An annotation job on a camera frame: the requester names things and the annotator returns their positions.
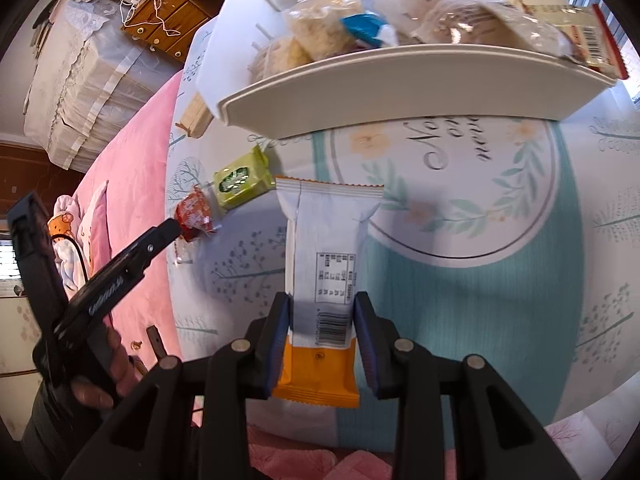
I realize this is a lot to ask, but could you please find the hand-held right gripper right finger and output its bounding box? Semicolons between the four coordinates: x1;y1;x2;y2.
352;291;583;480

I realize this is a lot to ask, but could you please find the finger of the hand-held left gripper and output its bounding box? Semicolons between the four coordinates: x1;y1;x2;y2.
102;217;182;286

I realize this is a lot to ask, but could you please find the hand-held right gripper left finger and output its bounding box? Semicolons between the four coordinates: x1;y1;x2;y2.
60;292;292;480

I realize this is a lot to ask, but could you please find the small red snack packet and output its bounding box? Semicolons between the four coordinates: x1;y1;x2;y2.
174;185;218;243

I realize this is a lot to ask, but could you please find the white orange snack packet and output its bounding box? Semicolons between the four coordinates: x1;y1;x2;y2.
270;176;386;408

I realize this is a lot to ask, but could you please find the clear rice cracker packet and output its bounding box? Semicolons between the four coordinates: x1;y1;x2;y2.
282;0;368;61
247;35;313;81

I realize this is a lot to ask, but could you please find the white plastic tray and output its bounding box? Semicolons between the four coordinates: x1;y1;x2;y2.
195;0;618;133

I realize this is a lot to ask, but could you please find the clear seaweed snack packet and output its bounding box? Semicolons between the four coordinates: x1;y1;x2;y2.
400;0;576;61

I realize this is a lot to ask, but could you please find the person's left forearm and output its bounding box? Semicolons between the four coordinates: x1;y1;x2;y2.
20;385;116;480

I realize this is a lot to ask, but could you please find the person's left hand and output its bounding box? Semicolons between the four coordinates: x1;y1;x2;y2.
70;327;148;413

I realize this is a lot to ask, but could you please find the pink blanket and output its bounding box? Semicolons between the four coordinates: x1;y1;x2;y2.
70;70;201;411

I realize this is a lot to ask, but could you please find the cartoon print pillow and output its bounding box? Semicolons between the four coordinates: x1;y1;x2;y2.
47;195;108;293

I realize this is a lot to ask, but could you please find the yellow-green snack packet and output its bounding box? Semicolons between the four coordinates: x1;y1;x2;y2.
212;146;277;211

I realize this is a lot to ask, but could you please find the white printed tablecloth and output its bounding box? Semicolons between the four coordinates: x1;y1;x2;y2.
165;15;640;453

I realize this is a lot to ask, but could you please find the white lace furniture cover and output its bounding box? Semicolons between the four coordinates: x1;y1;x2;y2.
22;0;173;173

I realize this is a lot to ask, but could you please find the pale leaf-print bedsheet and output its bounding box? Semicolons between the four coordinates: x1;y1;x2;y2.
245;385;640;480

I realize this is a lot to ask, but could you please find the wooden drawer cabinet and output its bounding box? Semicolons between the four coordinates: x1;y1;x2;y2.
120;0;241;63

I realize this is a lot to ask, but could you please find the blue white snack packet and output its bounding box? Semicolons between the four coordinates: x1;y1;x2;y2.
341;12;401;50

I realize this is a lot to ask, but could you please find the beige red-edged snack packet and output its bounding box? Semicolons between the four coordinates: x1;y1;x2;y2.
515;2;630;81

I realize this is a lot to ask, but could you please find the black cable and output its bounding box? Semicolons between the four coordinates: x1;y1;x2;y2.
52;232;91;291

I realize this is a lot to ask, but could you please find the white cord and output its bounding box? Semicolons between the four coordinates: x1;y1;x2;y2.
120;0;182;37

